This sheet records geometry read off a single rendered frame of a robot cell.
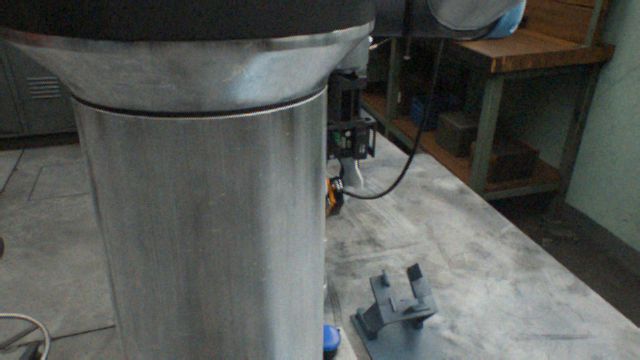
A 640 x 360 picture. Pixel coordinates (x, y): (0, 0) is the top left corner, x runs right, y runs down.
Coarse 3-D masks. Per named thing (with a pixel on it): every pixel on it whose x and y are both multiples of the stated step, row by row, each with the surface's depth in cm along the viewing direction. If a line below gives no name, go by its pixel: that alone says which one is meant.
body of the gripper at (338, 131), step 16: (336, 80) 62; (352, 80) 64; (336, 96) 62; (352, 96) 62; (336, 112) 63; (352, 112) 63; (336, 128) 63; (352, 128) 65; (368, 128) 67; (336, 144) 66; (352, 144) 66; (368, 144) 68
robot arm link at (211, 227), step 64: (0, 0) 13; (64, 0) 11; (128, 0) 11; (192, 0) 11; (256, 0) 12; (320, 0) 13; (64, 64) 13; (128, 64) 12; (192, 64) 12; (256, 64) 13; (320, 64) 14; (128, 128) 14; (192, 128) 14; (256, 128) 15; (320, 128) 17; (128, 192) 15; (192, 192) 15; (256, 192) 15; (320, 192) 18; (128, 256) 16; (192, 256) 16; (256, 256) 16; (320, 256) 19; (128, 320) 18; (192, 320) 17; (256, 320) 17; (320, 320) 21
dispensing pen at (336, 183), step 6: (330, 180) 76; (336, 180) 72; (336, 186) 72; (342, 186) 71; (336, 192) 75; (336, 198) 74; (342, 198) 75; (336, 204) 75; (342, 204) 75; (336, 210) 77
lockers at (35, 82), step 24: (0, 48) 295; (0, 72) 300; (24, 72) 304; (48, 72) 307; (0, 96) 306; (24, 96) 309; (48, 96) 313; (0, 120) 311; (24, 120) 315; (48, 120) 319; (72, 120) 323; (0, 144) 322; (24, 144) 326; (48, 144) 330
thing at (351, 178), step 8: (344, 160) 73; (352, 160) 72; (344, 168) 74; (352, 168) 72; (344, 176) 74; (352, 176) 73; (360, 176) 71; (344, 184) 75; (352, 184) 74; (360, 184) 71
